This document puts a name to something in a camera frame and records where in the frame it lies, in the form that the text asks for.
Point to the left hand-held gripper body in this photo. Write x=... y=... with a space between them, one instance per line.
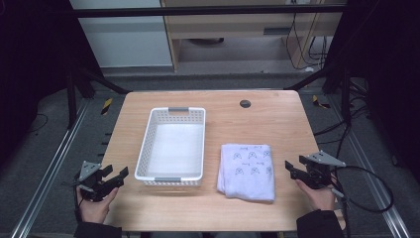
x=88 y=172

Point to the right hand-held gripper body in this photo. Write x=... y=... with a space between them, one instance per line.
x=322 y=160

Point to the white printed towel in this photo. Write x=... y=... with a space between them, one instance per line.
x=247 y=178

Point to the white plastic basket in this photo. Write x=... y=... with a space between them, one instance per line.
x=175 y=148

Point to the person's right hand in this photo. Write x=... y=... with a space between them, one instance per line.
x=320 y=198

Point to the person's left hand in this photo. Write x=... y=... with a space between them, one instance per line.
x=94 y=210

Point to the black yellow striped tape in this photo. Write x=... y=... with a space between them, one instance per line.
x=319 y=102
x=106 y=106

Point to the black metal stand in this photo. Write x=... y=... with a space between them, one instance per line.
x=345 y=95
x=72 y=99

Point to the grey round table grommet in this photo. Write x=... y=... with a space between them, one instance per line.
x=245 y=103

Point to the dark curtain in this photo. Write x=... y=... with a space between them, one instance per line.
x=29 y=66
x=389 y=66

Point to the white cabinet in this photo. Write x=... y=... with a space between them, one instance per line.
x=125 y=39

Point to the light wooden desk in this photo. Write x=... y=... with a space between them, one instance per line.
x=231 y=24

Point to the metal floor rail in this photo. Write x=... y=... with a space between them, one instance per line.
x=373 y=178
x=49 y=165

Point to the black horizontal frame bar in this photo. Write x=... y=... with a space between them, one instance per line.
x=198 y=11

